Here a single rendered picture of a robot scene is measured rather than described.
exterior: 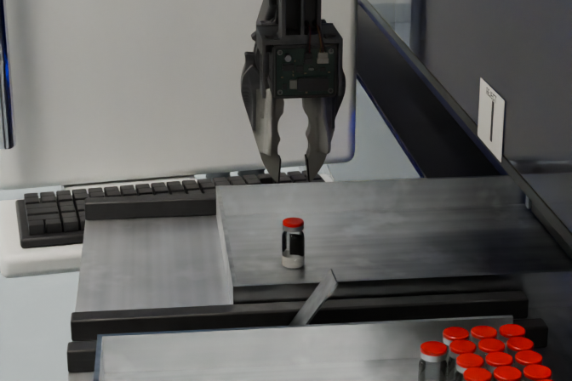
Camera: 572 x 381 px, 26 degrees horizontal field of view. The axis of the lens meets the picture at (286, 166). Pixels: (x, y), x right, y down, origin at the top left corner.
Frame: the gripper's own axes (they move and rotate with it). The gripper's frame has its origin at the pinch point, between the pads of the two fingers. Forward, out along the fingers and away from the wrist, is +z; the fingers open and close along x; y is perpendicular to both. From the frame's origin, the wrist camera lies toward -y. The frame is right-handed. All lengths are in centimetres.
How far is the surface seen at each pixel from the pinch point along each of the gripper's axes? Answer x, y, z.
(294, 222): 0.1, 0.8, 5.6
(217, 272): -7.4, 1.1, 10.4
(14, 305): -50, -183, 98
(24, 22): -29, -46, -4
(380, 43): 27, -100, 12
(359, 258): 6.7, -0.2, 10.2
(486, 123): 19.2, -1.9, -2.8
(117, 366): -16.6, 20.6, 9.6
